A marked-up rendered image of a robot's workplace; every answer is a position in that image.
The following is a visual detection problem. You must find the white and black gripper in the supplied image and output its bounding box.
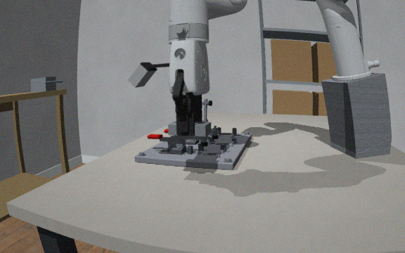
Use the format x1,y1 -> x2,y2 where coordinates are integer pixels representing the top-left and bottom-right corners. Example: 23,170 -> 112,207
169,38 -> 210,136

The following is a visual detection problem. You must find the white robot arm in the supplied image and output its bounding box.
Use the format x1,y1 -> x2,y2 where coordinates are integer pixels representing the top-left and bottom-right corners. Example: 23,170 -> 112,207
128,0 -> 380,88

